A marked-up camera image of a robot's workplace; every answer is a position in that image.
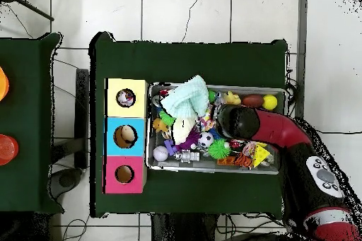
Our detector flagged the cream knitted cloth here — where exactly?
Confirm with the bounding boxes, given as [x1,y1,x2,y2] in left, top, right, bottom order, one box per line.
[172,115,197,146]

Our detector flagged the light blue knitted cloth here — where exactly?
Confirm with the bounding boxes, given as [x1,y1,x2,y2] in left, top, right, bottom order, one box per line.
[160,74,210,119]

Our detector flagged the colourful patterned cloth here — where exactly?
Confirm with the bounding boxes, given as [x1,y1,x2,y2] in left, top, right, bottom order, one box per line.
[117,89,136,107]

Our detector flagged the shallow mesh bin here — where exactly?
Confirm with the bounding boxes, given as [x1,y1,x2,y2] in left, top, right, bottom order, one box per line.
[146,81,286,175]

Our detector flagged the wooden box with three holes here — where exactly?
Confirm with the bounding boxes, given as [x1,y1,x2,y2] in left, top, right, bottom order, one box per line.
[102,77,149,195]

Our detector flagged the green spiky toy with eyes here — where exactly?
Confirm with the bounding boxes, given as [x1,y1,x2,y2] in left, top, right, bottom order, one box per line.
[158,109,176,127]

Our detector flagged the black and white soccer ball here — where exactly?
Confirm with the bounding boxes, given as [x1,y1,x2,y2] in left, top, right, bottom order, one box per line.
[197,131,215,148]

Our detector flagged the white toy baseball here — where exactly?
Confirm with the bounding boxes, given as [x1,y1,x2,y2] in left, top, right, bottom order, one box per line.
[152,145,170,162]

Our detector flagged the green spiky ball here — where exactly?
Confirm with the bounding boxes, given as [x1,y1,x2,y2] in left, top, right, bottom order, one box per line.
[207,138,231,160]

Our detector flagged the dark green tablecloth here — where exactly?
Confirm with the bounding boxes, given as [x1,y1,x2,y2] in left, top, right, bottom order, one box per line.
[0,32,64,215]
[88,31,289,221]

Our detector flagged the orange tiger plush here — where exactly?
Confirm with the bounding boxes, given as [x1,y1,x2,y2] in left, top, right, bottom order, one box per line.
[233,151,255,168]

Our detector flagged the yellow cheese wedge toy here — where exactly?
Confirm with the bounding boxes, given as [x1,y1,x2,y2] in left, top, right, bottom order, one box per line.
[252,144,272,168]

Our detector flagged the yellow ball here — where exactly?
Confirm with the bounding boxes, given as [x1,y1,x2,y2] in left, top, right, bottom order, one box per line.
[261,94,279,111]

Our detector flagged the red plastic cup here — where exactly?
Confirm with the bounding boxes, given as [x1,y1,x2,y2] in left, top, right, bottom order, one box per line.
[0,134,20,166]

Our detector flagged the black metal rod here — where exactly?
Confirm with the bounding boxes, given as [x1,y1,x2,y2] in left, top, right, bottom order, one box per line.
[0,0,55,22]

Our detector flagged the orange plastic cup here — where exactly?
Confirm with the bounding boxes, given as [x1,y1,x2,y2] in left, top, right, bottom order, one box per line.
[0,65,10,102]

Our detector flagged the black power cable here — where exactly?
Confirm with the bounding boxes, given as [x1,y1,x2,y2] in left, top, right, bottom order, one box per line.
[316,129,362,136]

